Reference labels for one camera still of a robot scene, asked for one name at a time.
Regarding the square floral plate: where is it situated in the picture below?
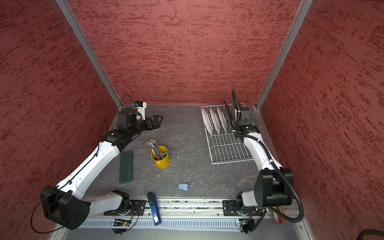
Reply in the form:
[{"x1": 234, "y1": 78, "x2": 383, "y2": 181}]
[{"x1": 224, "y1": 101, "x2": 234, "y2": 129}]

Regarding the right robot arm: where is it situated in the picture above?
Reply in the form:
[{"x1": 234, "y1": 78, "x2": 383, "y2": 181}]
[{"x1": 231, "y1": 108, "x2": 293, "y2": 211}]

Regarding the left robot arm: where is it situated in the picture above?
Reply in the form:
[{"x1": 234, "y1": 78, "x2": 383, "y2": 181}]
[{"x1": 39, "y1": 107, "x2": 164, "y2": 230}]

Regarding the white round plate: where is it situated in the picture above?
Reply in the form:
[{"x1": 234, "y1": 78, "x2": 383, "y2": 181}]
[
  {"x1": 201, "y1": 108, "x2": 214, "y2": 136},
  {"x1": 217, "y1": 107, "x2": 228, "y2": 134},
  {"x1": 210, "y1": 108, "x2": 221, "y2": 135}
]

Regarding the coloured pencils bundle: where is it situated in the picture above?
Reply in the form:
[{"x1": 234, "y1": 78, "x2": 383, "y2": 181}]
[{"x1": 148, "y1": 140, "x2": 167, "y2": 161}]

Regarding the yellow pencil cup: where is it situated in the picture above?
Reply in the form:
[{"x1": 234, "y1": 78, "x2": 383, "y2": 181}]
[{"x1": 151, "y1": 146, "x2": 171, "y2": 169}]

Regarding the green rectangular block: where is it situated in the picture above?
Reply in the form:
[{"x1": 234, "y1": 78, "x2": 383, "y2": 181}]
[{"x1": 119, "y1": 150, "x2": 134, "y2": 184}]

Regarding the light blue eraser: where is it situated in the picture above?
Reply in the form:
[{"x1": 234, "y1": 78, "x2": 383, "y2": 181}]
[{"x1": 178, "y1": 183, "x2": 190, "y2": 191}]

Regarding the blue black stapler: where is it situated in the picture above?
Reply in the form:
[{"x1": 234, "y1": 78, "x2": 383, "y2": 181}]
[{"x1": 147, "y1": 192, "x2": 162, "y2": 226}]

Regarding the plaid tape roll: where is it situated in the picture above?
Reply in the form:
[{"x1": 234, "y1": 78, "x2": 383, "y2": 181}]
[{"x1": 271, "y1": 206, "x2": 286, "y2": 224}]

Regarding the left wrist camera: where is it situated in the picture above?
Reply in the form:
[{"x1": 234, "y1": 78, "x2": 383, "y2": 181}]
[{"x1": 134, "y1": 101, "x2": 147, "y2": 121}]

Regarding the white wire dish rack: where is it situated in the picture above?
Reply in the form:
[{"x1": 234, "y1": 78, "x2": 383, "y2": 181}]
[{"x1": 201, "y1": 105, "x2": 254, "y2": 165}]

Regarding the black corrugated cable conduit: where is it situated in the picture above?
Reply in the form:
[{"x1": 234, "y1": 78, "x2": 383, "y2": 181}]
[{"x1": 233, "y1": 131, "x2": 305, "y2": 223}]

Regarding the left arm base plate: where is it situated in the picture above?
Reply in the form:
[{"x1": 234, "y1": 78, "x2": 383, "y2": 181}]
[{"x1": 103, "y1": 200, "x2": 147, "y2": 217}]

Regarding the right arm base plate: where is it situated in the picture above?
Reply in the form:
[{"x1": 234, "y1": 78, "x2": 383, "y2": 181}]
[{"x1": 222, "y1": 200, "x2": 263, "y2": 217}]

